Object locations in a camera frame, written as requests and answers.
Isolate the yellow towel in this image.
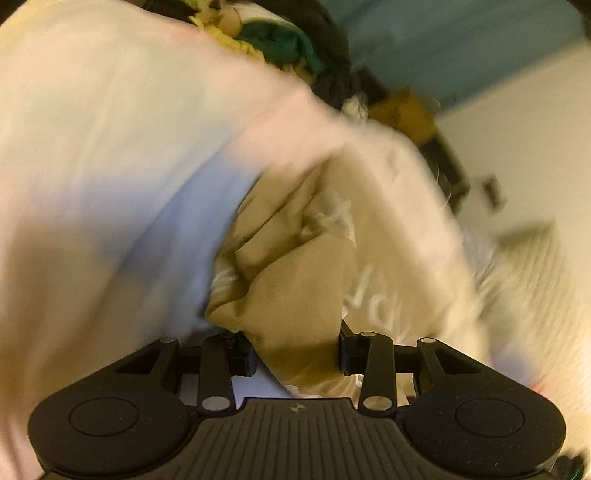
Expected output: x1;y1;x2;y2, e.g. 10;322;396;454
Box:
188;8;315;80

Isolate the pile of clothes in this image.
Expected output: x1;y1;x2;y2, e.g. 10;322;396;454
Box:
139;0;371;112

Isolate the tan shirt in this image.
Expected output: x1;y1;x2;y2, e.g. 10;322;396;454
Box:
203;157;485;400

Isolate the cream ribbed cloth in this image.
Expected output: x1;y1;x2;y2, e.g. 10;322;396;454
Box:
478;224;591;386

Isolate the black armchair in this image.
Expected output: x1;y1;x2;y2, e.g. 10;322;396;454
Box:
416;133;472;216

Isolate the brown paper bag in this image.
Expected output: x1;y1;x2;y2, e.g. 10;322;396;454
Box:
368;89;440;145

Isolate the pastel bed duvet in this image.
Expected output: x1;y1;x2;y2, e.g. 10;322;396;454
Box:
0;0;591;480

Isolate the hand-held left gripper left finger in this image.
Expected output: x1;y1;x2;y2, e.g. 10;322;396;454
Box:
113;334;257;413

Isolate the wide blue curtain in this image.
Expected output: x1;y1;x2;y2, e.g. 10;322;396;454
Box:
323;0;583;112

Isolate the green garment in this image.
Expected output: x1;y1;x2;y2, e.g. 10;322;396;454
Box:
239;20;325;75

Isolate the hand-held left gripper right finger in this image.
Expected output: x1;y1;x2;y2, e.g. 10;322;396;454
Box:
338;318;481;413

